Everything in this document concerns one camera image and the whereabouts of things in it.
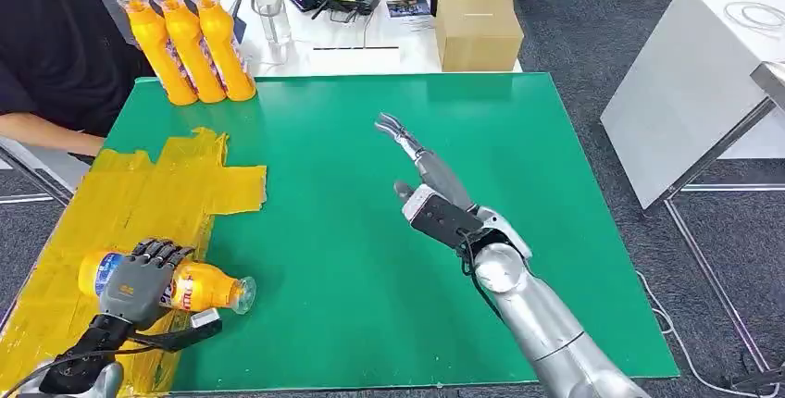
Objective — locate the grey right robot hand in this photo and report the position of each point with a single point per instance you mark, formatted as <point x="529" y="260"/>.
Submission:
<point x="441" y="174"/>

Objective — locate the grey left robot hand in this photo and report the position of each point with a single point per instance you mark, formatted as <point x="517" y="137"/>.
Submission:
<point x="135" y="291"/>

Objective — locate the orange drink bottle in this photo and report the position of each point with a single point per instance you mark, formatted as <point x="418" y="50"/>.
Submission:
<point x="187" y="52"/>
<point x="205" y="291"/>
<point x="153" y="52"/>
<point x="224" y="46"/>

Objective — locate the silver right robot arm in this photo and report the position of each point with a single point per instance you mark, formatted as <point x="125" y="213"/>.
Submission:
<point x="539" y="321"/>

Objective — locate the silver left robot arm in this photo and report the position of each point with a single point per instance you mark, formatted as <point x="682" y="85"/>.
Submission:
<point x="86" y="358"/>

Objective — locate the yellow sheet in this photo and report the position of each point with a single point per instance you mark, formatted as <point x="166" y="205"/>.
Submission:
<point x="122" y="199"/>

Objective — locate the green table mat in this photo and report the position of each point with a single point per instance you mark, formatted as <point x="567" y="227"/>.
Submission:
<point x="343" y="199"/>

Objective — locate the white desk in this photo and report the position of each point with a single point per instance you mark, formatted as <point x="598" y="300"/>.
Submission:
<point x="417" y="46"/>

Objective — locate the brown cardboard box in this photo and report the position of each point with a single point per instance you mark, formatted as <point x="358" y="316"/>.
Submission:
<point x="478" y="36"/>

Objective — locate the black remote controller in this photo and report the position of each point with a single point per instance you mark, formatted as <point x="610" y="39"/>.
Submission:
<point x="346" y="1"/>

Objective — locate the person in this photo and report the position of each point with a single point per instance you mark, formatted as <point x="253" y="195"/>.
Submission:
<point x="55" y="46"/>

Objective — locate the white side table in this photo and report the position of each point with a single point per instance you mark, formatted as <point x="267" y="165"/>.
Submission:
<point x="687" y="82"/>

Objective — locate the black floor power strip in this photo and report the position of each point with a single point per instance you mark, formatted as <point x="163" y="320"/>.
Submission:
<point x="757" y="380"/>

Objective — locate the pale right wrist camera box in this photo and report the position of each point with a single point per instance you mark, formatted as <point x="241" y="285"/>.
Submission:
<point x="441" y="220"/>

